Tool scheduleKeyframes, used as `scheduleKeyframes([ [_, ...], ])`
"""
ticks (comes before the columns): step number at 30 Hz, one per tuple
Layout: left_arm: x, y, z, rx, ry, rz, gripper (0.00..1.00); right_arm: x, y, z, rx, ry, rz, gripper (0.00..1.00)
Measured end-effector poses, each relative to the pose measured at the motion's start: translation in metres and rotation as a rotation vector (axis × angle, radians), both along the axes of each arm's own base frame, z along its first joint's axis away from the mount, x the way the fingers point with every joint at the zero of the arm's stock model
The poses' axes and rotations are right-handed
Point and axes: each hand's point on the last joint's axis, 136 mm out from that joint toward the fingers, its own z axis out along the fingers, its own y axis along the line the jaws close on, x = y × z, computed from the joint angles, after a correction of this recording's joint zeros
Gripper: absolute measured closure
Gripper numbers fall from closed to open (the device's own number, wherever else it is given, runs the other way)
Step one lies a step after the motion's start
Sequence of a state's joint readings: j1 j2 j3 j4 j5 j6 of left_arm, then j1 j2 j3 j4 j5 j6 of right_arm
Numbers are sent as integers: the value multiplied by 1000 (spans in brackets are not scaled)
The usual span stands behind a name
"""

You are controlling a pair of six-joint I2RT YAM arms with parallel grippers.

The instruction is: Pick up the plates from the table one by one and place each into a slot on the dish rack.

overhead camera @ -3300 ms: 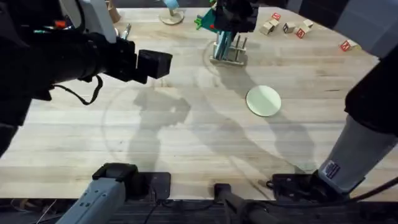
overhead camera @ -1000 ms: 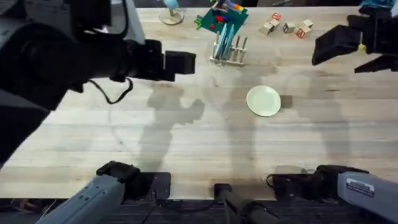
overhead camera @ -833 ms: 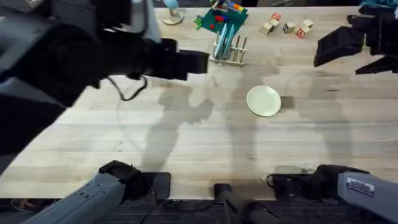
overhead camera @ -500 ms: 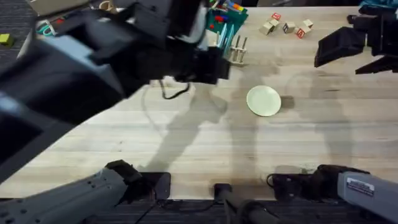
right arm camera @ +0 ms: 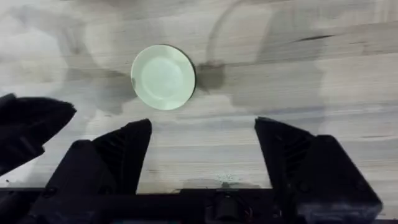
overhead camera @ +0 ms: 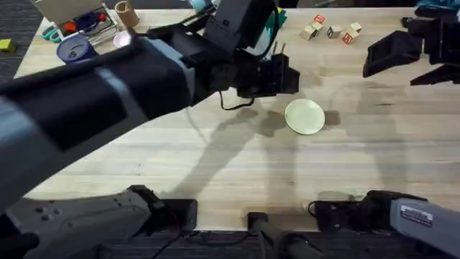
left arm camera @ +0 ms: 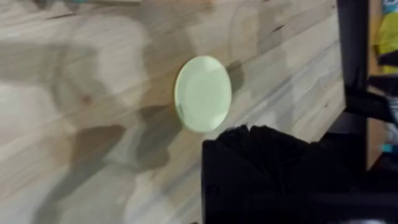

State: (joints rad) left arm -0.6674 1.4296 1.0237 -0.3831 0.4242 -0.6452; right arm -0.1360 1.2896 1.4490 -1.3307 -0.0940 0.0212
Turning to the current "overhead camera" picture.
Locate teal bag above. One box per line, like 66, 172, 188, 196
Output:
415, 0, 460, 11

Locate pale green plate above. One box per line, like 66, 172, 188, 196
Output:
284, 98, 326, 136

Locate light blue cup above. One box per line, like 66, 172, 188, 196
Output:
187, 0, 221, 12

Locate pink round disc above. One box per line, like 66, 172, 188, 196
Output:
112, 29, 133, 50

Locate cardboard tube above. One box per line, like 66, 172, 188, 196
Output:
114, 0, 141, 29

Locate blue round tape roll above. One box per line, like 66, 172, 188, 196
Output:
55, 34, 98, 65

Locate box of tools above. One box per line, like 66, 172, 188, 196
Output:
29, 0, 120, 47

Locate yellow-green block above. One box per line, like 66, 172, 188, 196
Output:
0, 38, 17, 55

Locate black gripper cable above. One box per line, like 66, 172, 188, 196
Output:
218, 90, 257, 112

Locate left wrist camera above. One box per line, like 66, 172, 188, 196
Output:
203, 0, 280, 55

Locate black rail post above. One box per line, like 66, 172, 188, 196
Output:
246, 211, 324, 259

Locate teal handled scissors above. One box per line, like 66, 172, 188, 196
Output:
40, 24, 63, 45

